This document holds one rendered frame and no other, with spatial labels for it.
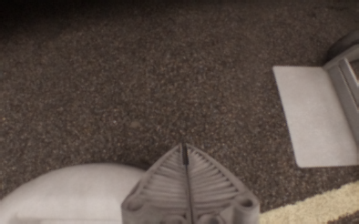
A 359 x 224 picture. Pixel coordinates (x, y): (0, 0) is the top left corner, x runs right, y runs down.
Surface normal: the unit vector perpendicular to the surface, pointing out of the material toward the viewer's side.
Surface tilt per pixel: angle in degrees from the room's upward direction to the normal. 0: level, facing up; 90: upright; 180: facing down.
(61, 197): 15
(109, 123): 0
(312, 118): 0
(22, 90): 0
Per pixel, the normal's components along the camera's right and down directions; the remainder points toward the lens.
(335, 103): 0.00, -0.32
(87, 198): 0.04, -0.54
